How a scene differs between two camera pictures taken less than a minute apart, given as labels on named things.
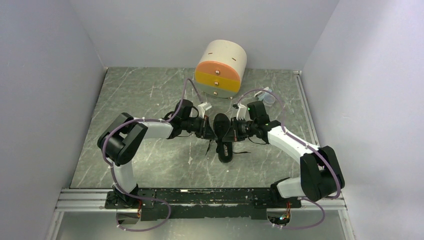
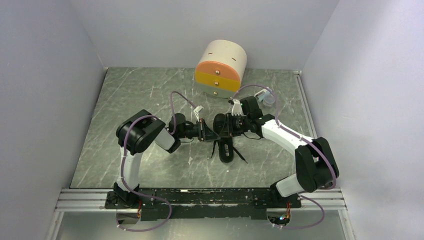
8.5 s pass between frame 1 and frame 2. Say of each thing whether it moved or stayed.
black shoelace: moved
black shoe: stayed
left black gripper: stayed
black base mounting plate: stayed
